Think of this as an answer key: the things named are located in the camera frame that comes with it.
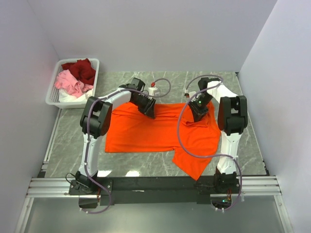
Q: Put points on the dark red t shirt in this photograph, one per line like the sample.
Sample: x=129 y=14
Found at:
x=82 y=70

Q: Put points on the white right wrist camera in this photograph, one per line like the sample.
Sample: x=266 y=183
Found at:
x=189 y=94

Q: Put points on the orange t shirt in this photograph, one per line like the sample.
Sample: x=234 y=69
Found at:
x=172 y=129

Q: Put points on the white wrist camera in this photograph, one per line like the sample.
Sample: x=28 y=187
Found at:
x=153 y=90
x=189 y=94

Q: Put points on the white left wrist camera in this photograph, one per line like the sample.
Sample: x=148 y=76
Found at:
x=153 y=90

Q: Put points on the aluminium rail frame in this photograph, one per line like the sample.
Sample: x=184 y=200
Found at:
x=49 y=208

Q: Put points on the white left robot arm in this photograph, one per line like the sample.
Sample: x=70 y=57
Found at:
x=95 y=123

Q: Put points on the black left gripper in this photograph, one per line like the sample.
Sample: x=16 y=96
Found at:
x=149 y=109

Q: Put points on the pink t shirt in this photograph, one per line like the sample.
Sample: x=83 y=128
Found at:
x=66 y=81

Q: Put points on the white plastic basket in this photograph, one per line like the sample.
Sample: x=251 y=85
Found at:
x=52 y=96

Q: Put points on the white t shirt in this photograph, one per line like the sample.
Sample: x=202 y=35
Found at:
x=65 y=97

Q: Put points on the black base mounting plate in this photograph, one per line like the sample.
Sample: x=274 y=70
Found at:
x=134 y=190

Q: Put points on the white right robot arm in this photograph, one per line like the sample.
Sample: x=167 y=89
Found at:
x=232 y=120

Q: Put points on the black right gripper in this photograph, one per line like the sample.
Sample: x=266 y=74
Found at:
x=198 y=114

